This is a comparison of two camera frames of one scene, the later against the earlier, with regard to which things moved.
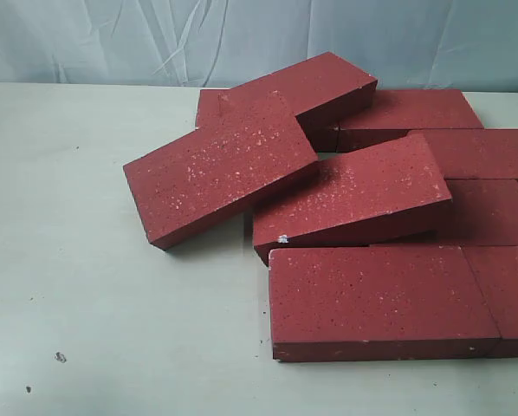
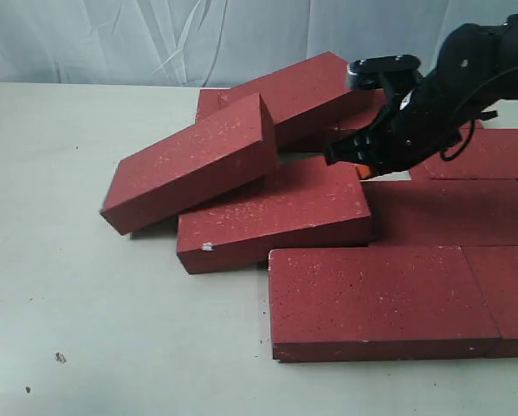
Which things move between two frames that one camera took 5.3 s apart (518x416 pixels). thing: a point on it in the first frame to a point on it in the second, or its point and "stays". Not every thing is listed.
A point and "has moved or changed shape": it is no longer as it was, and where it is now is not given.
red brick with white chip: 391,193 to 310,202
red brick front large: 377,302 stays
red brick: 506,277 stays
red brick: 483,153 stays
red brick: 214,176 has moved or changed shape
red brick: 483,212 stays
